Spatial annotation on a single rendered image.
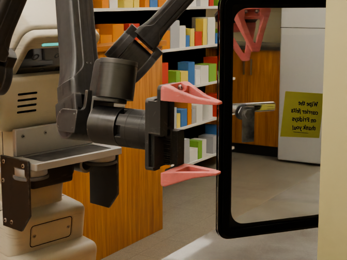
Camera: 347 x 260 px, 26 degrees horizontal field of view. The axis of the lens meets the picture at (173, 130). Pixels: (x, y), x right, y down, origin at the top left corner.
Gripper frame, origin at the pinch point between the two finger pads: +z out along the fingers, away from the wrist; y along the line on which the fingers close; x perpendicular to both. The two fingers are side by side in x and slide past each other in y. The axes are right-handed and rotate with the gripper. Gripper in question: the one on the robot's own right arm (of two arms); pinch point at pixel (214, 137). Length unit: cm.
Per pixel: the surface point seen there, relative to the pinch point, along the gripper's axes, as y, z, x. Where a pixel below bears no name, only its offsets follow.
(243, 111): 1.0, -3.9, 17.5
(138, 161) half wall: -76, -181, 259
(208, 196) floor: -123, -192, 367
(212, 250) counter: -25.6, -12.0, 23.5
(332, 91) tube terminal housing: 6.4, 13.3, 9.0
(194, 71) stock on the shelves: -42, -233, 418
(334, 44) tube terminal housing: 12.8, 13.3, 9.0
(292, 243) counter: -25.5, -1.3, 34.4
